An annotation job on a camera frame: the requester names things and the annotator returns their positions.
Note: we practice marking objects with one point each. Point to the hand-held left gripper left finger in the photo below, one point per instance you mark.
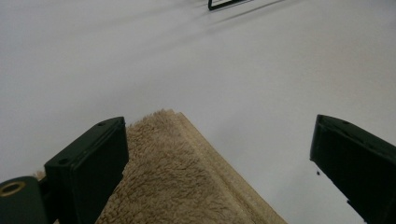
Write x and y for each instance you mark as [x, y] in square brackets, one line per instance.
[87, 161]

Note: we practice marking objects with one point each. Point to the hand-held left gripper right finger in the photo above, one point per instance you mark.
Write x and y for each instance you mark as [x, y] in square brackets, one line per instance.
[358, 161]

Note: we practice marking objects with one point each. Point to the beige terry towel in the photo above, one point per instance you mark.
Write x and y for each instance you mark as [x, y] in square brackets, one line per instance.
[174, 174]

